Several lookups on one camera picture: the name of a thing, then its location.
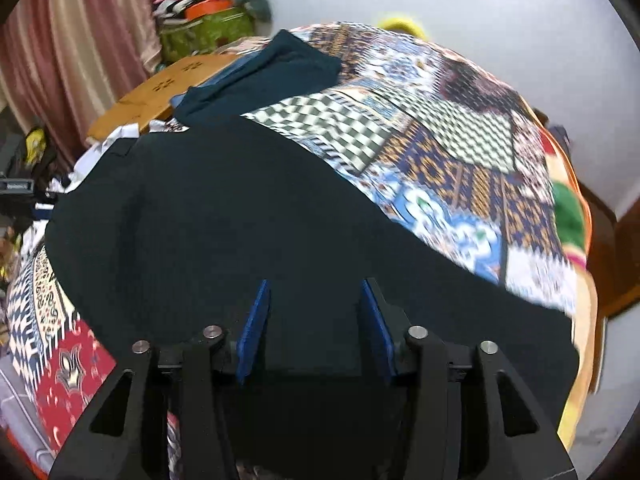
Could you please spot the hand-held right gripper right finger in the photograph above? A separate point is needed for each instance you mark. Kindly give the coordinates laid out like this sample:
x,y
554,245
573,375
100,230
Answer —
x,y
374,327

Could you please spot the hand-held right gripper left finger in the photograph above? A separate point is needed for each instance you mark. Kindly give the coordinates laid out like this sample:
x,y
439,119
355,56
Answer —
x,y
254,327

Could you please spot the dark pants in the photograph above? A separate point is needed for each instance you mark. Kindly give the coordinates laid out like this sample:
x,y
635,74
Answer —
x,y
240,220

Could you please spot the patchwork printed blanket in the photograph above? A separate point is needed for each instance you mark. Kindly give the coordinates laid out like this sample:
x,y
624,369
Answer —
x,y
440,150

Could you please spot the orange green blanket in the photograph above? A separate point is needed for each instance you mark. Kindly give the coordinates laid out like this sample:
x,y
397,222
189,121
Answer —
x,y
575,240

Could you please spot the wooden door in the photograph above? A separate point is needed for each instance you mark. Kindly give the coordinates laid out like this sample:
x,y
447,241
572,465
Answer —
x,y
607,255

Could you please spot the dark teal folded garment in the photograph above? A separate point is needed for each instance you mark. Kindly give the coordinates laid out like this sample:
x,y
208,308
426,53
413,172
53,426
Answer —
x,y
260,80

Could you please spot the wooden headboard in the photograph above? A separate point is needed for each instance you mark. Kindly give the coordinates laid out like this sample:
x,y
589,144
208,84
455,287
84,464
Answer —
x,y
150,91

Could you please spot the yellow black bag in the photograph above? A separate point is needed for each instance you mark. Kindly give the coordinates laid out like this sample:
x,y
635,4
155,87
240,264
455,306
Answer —
x,y
31,152

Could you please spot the green patterned bag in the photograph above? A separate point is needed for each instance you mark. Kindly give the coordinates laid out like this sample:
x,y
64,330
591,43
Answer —
x,y
210,31

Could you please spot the yellow object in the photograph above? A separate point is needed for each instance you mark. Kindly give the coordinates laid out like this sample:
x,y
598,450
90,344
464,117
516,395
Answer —
x,y
403,26

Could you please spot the orange round box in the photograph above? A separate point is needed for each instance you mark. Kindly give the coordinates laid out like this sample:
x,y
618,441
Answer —
x,y
206,8

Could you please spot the striped pink curtain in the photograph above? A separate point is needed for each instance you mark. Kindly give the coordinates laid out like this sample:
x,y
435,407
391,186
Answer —
x,y
70,50

